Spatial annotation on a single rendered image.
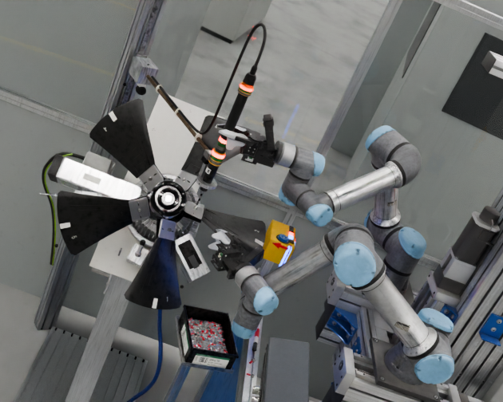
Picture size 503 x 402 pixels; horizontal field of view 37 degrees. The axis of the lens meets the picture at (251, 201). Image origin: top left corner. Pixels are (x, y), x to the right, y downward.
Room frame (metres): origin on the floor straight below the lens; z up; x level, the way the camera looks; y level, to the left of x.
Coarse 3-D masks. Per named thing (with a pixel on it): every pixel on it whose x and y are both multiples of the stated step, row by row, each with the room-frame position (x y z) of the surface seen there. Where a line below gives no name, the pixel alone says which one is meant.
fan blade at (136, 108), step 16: (128, 112) 2.27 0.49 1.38; (144, 112) 2.27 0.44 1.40; (96, 128) 2.27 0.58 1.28; (112, 128) 2.26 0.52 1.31; (128, 128) 2.25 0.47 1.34; (144, 128) 2.25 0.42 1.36; (112, 144) 2.26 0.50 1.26; (128, 144) 2.24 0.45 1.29; (144, 144) 2.23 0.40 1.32; (128, 160) 2.24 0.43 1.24; (144, 160) 2.22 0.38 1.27
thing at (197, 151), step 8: (208, 120) 2.43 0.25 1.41; (216, 120) 2.42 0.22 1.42; (224, 120) 2.42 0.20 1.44; (200, 128) 2.42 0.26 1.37; (208, 136) 2.38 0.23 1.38; (216, 136) 2.37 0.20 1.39; (208, 144) 2.35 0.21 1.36; (192, 152) 2.34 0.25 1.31; (200, 152) 2.33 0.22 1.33; (232, 152) 2.31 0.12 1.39; (192, 160) 2.31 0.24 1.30; (200, 160) 2.30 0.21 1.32; (224, 160) 2.28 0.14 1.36; (184, 168) 2.28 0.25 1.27; (192, 168) 2.28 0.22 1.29
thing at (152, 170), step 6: (150, 168) 2.22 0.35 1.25; (156, 168) 2.21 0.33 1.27; (144, 174) 2.22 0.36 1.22; (150, 174) 2.22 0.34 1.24; (156, 174) 2.21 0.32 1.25; (144, 180) 2.22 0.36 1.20; (150, 180) 2.21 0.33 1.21; (156, 180) 2.21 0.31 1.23; (162, 180) 2.20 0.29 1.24; (144, 186) 2.22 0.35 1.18; (150, 186) 2.21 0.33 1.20
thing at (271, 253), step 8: (272, 224) 2.57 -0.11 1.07; (280, 224) 2.60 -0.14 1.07; (272, 232) 2.51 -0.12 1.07; (280, 232) 2.54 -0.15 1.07; (288, 232) 2.56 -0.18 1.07; (272, 240) 2.46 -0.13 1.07; (280, 240) 2.47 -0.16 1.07; (288, 240) 2.50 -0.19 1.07; (264, 248) 2.47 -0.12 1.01; (272, 248) 2.46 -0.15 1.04; (280, 248) 2.46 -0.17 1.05; (264, 256) 2.45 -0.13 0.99; (272, 256) 2.46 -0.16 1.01; (280, 256) 2.46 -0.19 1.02; (288, 256) 2.46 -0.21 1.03
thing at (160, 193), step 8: (160, 184) 2.15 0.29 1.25; (168, 184) 2.17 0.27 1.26; (176, 184) 2.17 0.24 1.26; (152, 192) 2.13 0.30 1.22; (160, 192) 2.14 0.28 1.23; (168, 192) 2.16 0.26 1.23; (176, 192) 2.16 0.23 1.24; (184, 192) 2.17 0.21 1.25; (152, 200) 2.12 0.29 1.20; (160, 200) 2.13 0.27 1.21; (176, 200) 2.15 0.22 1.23; (184, 200) 2.15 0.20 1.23; (152, 208) 2.11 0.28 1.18; (160, 208) 2.12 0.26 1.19; (168, 208) 2.12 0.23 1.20; (176, 208) 2.14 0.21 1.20; (152, 216) 2.18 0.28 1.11; (160, 216) 2.12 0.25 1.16; (168, 216) 2.11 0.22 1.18; (176, 216) 2.16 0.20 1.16
